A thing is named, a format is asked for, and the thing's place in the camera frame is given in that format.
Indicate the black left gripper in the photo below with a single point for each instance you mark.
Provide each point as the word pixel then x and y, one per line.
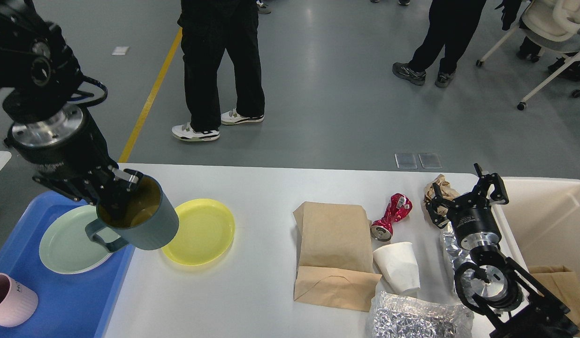
pixel 69 155

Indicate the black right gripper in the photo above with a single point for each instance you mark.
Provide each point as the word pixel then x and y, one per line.
pixel 476 226

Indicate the teal mug yellow inside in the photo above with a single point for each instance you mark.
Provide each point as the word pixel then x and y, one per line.
pixel 146 220

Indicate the yellow plastic plate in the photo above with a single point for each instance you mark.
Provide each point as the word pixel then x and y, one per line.
pixel 206 231

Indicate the pink ribbed mug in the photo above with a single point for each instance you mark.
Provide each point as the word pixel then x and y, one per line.
pixel 17 302

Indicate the crumpled foil under arm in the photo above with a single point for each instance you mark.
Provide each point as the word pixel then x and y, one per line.
pixel 453 255

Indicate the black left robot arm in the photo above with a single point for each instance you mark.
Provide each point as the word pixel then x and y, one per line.
pixel 39 66

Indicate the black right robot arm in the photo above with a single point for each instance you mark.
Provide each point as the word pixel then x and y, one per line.
pixel 487 281

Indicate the crumpled brown paper ball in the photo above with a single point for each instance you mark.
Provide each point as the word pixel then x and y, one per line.
pixel 447 193

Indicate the floor outlet cover right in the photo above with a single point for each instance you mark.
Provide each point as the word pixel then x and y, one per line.
pixel 430 160

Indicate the floor outlet cover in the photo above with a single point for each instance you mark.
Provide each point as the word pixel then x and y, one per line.
pixel 406 161
pixel 430 160

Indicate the crushed red soda can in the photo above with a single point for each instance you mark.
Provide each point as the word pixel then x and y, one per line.
pixel 398 208

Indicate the pale green plate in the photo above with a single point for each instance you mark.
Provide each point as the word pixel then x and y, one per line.
pixel 65 247

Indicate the floor outlet cover left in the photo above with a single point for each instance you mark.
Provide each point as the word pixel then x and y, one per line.
pixel 406 161

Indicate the beige plastic bin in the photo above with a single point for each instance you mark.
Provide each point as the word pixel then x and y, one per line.
pixel 544 217

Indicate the white paper cup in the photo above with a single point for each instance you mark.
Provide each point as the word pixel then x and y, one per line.
pixel 398 264

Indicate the blue plastic tray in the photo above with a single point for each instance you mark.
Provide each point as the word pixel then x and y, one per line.
pixel 70 306

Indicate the brown paper bag in bin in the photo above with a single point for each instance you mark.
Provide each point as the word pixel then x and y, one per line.
pixel 562 282

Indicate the crumpled foil sheet front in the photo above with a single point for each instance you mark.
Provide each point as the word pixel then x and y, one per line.
pixel 394 316

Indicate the seated person in black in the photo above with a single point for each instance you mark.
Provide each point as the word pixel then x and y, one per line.
pixel 528 48

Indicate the person in grey sneakers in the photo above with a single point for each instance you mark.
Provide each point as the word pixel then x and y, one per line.
pixel 452 24

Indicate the person in white sneakers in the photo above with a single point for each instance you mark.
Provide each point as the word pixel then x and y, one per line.
pixel 211 28

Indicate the white office chair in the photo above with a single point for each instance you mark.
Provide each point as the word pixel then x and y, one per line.
pixel 554 25

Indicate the distant grey shoe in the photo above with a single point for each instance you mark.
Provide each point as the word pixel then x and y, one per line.
pixel 263 8

